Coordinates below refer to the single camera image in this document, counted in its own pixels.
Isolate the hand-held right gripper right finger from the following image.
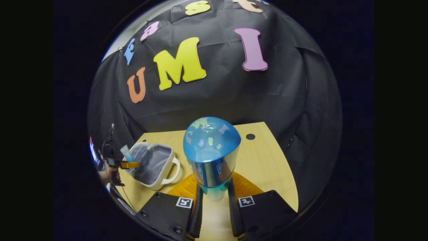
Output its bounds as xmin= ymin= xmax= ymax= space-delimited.
xmin=228 ymin=171 xmax=299 ymax=241

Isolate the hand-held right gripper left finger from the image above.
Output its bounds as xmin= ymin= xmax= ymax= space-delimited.
xmin=135 ymin=172 xmax=204 ymax=241

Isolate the blue white skin care tube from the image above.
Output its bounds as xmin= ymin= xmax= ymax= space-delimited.
xmin=120 ymin=145 xmax=136 ymax=164

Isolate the white hard-shell suitcase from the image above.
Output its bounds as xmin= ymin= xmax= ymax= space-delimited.
xmin=125 ymin=142 xmax=181 ymax=191

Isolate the blue skin care bottle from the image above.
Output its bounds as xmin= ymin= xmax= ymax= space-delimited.
xmin=183 ymin=116 xmax=241 ymax=202

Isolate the computer monitor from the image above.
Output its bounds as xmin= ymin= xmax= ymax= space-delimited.
xmin=89 ymin=137 xmax=101 ymax=167

